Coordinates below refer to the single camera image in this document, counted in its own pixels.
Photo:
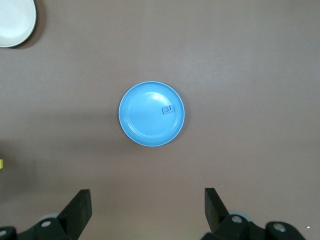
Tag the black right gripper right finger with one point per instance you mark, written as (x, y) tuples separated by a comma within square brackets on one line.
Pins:
[(215, 215)]

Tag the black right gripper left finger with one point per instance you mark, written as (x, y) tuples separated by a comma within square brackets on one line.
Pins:
[(75, 212)]

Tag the blue foam letter a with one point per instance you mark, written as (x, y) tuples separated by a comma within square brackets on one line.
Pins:
[(163, 110)]

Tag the yellow foam letter H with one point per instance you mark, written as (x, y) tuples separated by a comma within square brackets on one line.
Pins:
[(1, 163)]

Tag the blue plate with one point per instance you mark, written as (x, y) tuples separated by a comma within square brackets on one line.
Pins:
[(145, 125)]

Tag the brown table cover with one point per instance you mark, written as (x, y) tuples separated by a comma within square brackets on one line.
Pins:
[(225, 50)]

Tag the beige plate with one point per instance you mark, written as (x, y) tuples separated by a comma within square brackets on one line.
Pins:
[(12, 22)]

